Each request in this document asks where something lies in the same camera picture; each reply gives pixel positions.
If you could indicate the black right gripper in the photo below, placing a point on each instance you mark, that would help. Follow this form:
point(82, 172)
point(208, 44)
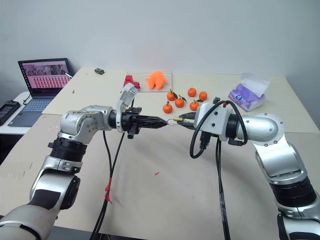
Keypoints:
point(204, 141)

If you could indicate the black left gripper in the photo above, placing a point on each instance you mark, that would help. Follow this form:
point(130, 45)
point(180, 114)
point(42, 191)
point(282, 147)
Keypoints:
point(130, 120)

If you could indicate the small brass padlock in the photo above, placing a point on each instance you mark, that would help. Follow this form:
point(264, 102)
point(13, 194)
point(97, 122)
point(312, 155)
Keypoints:
point(178, 119)

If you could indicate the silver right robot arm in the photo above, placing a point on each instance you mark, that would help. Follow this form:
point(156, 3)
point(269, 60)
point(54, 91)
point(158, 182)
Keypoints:
point(272, 150)

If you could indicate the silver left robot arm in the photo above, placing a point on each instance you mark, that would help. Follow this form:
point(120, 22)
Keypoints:
point(82, 120)

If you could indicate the orange tangerine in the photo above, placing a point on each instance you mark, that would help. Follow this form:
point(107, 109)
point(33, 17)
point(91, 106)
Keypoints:
point(192, 92)
point(167, 108)
point(171, 96)
point(194, 106)
point(203, 96)
point(179, 103)

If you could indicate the clear plastic tray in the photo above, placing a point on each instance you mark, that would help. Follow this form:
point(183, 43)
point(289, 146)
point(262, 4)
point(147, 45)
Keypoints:
point(143, 88)

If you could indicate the orange plush toy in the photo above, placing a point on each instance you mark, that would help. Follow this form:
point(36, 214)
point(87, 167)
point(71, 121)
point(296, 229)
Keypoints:
point(156, 80)

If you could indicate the red building blocks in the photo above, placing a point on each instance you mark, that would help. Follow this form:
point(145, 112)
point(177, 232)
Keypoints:
point(129, 79)

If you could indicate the beige paper table sheet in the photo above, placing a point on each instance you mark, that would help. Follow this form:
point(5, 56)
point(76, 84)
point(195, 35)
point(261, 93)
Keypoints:
point(162, 200)
point(100, 95)

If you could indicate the purple tissue pack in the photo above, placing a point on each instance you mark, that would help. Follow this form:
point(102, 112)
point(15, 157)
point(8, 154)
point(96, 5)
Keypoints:
point(246, 98)

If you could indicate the small black box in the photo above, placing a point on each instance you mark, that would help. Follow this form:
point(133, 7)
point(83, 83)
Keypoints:
point(99, 71)

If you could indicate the dark blue laptop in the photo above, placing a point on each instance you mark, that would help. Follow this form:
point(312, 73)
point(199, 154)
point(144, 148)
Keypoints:
point(45, 77)

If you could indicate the white side table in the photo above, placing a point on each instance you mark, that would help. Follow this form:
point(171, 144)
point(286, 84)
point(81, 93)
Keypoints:
point(21, 97)

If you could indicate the black handheld controller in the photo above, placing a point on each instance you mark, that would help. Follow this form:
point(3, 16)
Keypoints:
point(7, 112)

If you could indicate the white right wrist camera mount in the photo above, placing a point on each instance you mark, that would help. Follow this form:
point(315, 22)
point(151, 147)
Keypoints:
point(212, 117)

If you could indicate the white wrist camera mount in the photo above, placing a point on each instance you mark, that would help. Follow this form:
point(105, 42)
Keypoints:
point(127, 93)
point(212, 117)

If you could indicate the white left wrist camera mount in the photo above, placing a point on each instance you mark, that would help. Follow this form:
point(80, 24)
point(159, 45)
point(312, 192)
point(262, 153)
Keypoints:
point(127, 93)

